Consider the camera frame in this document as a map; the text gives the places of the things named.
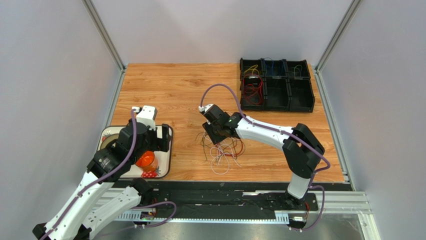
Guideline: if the coloured wire bundle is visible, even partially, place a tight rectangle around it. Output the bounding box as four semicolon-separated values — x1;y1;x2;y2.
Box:
195;129;247;176

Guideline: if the red wire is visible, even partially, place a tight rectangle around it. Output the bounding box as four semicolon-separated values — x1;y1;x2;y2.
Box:
242;73;265;107

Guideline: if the blue wire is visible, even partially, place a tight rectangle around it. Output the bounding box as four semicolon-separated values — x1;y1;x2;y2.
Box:
264;57;284;77

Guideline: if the grey wire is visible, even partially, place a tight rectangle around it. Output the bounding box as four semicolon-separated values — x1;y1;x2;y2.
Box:
288;64;304;78

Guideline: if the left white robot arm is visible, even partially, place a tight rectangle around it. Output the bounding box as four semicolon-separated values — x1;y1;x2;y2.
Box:
32;122;172;240

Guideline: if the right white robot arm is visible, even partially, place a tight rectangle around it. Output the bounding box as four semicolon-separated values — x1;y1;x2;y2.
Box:
198;104;325;200

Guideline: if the orange transparent cup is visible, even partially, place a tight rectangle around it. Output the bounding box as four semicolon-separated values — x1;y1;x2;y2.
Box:
135;151;159;173

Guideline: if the strawberry pattern tray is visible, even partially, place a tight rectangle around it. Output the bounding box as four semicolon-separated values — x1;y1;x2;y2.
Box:
97;126;174;179

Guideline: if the grey ceramic bowl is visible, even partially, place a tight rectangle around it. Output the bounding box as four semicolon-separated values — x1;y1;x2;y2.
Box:
99;133;119;150

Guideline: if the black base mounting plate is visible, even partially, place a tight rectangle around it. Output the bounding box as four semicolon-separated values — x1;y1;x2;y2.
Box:
114;179;354;221

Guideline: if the black six-compartment bin organizer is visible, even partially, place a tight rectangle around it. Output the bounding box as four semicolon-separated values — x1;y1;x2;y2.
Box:
239;57;316;113

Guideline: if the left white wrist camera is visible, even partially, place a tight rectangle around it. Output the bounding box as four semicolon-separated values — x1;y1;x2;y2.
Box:
131;105;158;129

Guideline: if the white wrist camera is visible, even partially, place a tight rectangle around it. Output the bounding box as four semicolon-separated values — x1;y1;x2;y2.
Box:
198;104;214;115
131;105;158;129

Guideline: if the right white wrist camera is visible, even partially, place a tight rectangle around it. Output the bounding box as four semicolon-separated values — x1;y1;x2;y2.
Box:
198;104;214;115

